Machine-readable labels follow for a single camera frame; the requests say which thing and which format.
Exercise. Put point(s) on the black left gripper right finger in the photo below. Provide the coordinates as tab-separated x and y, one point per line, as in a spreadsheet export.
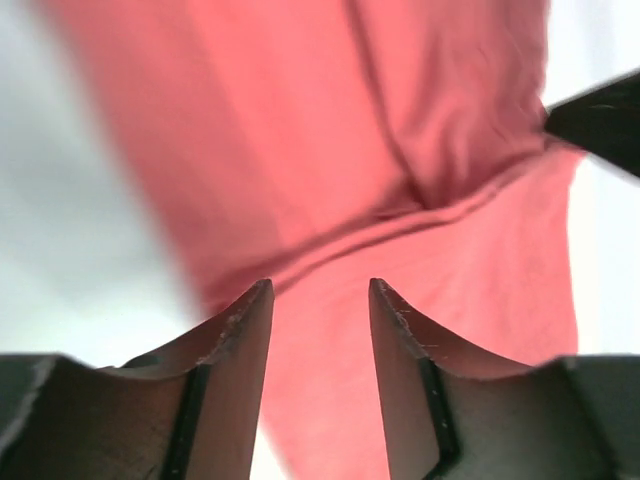
453	410

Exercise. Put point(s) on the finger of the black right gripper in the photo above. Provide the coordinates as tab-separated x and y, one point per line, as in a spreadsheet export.
603	121

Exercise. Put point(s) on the pink polo shirt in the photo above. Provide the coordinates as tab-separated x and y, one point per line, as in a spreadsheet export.
324	143

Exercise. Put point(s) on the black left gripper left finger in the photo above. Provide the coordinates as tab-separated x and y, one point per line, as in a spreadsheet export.
186	410

